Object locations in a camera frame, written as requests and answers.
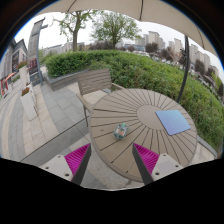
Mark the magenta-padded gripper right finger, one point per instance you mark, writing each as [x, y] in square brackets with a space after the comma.
[146, 158]

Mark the blue mouse pad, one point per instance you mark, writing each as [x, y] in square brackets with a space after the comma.
[172, 121]

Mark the brown slatted outdoor chair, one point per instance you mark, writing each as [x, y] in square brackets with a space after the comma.
[94, 81]

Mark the beige parasol canopy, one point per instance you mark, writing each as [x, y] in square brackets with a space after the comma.
[110, 5]

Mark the dark storefront building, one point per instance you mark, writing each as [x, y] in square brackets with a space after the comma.
[16, 58]

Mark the round leafy green tree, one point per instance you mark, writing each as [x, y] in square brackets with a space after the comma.
[115, 26]

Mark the tall grey sign pillar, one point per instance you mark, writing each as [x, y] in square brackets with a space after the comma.
[33, 43]

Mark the dark curved parasol pole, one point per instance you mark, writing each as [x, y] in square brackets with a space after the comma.
[185, 66]

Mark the thin sparse-leaved tree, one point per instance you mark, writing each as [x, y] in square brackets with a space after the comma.
[75, 36]

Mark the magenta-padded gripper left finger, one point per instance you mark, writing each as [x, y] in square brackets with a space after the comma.
[78, 158]

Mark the group of apartment towers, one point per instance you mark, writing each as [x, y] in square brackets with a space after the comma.
[153, 37]

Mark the white flower planter box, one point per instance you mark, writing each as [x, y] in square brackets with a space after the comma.
[23, 75]
[28, 106]

